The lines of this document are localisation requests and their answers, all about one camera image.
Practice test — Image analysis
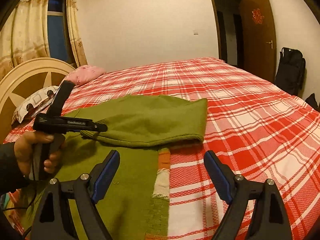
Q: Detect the green knit sweater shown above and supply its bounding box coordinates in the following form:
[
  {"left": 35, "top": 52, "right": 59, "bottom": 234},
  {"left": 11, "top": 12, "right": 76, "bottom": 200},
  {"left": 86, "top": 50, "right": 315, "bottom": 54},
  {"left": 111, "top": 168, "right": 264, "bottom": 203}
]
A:
[{"left": 56, "top": 95, "right": 208, "bottom": 239}]

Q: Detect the dark sleeve forearm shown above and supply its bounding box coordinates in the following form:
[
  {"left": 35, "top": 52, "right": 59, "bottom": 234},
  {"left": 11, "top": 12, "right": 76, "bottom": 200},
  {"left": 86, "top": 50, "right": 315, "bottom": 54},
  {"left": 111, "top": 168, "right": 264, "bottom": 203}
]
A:
[{"left": 1, "top": 142, "right": 30, "bottom": 195}]

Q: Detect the person's left hand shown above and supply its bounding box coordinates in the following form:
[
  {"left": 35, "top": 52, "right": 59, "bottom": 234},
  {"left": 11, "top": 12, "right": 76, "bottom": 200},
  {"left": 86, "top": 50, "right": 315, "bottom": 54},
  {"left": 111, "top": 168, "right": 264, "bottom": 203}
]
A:
[{"left": 14, "top": 132, "right": 66, "bottom": 176}]

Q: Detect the white patterned pillow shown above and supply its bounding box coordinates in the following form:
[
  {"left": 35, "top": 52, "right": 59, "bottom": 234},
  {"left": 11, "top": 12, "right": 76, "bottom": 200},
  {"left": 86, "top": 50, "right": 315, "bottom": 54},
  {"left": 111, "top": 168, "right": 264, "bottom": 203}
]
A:
[{"left": 11, "top": 86, "right": 59, "bottom": 125}]

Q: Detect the pink pillow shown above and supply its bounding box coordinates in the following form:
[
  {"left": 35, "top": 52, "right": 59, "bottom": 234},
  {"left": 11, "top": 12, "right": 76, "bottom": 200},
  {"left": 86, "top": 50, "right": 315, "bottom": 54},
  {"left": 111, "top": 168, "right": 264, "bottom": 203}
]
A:
[{"left": 64, "top": 65, "right": 106, "bottom": 88}]

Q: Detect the cream wooden headboard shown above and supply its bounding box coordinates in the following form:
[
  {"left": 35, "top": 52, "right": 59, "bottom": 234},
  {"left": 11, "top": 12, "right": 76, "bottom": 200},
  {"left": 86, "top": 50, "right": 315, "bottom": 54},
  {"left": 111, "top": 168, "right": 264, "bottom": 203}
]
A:
[{"left": 1, "top": 57, "right": 75, "bottom": 141}]

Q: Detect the dark window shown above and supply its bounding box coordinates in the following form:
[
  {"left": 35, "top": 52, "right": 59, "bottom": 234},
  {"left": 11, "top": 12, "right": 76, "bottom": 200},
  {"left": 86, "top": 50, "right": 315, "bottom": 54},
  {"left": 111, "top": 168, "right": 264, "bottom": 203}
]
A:
[{"left": 47, "top": 0, "right": 75, "bottom": 67}]

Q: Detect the red white plaid bedspread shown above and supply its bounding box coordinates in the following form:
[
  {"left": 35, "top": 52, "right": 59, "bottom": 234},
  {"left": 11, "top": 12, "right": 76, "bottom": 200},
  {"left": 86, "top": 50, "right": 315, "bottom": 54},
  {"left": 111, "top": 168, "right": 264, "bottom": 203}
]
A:
[{"left": 3, "top": 56, "right": 320, "bottom": 240}]

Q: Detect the beige curtain left panel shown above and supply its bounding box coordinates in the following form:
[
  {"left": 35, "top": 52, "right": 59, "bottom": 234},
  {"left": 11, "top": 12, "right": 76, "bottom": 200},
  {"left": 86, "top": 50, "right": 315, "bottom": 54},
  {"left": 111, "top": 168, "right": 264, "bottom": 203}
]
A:
[{"left": 0, "top": 0, "right": 50, "bottom": 79}]

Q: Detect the beige curtain panel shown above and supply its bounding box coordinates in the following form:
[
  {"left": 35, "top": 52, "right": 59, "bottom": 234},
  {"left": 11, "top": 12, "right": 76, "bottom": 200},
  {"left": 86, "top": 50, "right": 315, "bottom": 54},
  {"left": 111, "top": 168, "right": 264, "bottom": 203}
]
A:
[
  {"left": 0, "top": 0, "right": 50, "bottom": 79},
  {"left": 66, "top": 0, "right": 87, "bottom": 67}
]

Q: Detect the black dark object on floor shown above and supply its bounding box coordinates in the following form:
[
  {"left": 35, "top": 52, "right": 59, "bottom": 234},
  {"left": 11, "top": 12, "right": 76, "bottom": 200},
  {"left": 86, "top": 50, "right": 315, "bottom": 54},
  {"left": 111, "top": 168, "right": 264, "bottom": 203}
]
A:
[{"left": 305, "top": 93, "right": 320, "bottom": 112}]

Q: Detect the beige curtain right panel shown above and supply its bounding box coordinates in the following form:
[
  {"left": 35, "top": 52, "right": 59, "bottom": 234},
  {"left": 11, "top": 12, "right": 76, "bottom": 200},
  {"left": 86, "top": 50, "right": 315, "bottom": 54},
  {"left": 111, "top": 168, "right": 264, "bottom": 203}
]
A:
[{"left": 66, "top": 0, "right": 87, "bottom": 67}]

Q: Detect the black backpack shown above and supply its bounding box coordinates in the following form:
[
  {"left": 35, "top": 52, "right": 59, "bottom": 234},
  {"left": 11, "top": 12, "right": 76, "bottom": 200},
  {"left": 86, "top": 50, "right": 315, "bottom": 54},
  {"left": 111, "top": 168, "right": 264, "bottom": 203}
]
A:
[{"left": 274, "top": 47, "right": 306, "bottom": 96}]

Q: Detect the brown wooden door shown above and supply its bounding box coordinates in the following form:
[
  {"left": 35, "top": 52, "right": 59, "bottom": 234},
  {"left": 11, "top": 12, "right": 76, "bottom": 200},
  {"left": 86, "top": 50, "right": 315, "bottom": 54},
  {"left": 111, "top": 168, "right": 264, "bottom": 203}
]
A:
[{"left": 239, "top": 0, "right": 277, "bottom": 82}]

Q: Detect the red door decoration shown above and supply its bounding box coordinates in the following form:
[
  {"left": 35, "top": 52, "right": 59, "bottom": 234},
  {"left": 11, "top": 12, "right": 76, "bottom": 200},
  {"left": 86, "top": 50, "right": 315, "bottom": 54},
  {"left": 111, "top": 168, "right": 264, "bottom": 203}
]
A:
[{"left": 252, "top": 8, "right": 264, "bottom": 24}]

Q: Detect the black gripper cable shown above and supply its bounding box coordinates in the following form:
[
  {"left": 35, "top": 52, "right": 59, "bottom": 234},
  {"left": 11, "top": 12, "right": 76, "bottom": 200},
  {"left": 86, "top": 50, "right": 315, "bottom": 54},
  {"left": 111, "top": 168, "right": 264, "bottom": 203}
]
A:
[{"left": 0, "top": 164, "right": 38, "bottom": 238}]

